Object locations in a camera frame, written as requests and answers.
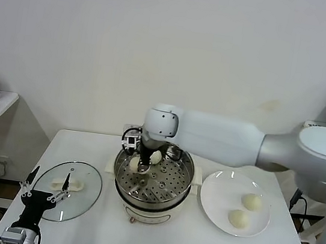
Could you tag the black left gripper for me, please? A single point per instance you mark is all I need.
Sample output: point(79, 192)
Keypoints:
point(35, 199)

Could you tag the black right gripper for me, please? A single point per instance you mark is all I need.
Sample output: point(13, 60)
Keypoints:
point(146, 151)

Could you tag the white steamed baozi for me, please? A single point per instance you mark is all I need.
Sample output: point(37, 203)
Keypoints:
point(156, 157)
point(134, 164)
point(251, 202)
point(238, 219)

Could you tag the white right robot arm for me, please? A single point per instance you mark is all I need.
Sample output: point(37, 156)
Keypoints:
point(224, 139)

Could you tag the perforated steel steamer basket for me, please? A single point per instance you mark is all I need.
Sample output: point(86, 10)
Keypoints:
point(170, 185)

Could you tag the cream electric cooker pot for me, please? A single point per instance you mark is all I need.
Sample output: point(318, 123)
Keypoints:
point(149, 217)

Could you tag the white round plate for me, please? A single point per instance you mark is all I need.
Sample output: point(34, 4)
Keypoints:
point(219, 196)

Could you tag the white side desk with laptop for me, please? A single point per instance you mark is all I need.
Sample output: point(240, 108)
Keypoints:
point(307, 231)

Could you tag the white printed label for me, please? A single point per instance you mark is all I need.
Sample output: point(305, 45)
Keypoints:
point(315, 125)

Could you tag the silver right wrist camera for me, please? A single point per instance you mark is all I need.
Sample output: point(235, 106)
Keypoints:
point(130, 140)

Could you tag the white wall socket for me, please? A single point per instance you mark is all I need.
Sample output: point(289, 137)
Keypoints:
point(3, 162)

